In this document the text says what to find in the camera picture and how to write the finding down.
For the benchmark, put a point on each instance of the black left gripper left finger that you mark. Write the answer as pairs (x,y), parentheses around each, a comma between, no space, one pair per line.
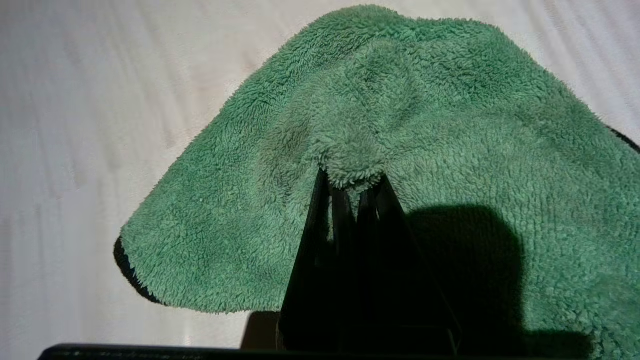
(320,280)

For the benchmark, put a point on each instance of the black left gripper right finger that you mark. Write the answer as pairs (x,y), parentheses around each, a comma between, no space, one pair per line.
(400,290)

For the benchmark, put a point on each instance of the green microfiber cloth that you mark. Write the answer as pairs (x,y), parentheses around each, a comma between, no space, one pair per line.
(425,125)

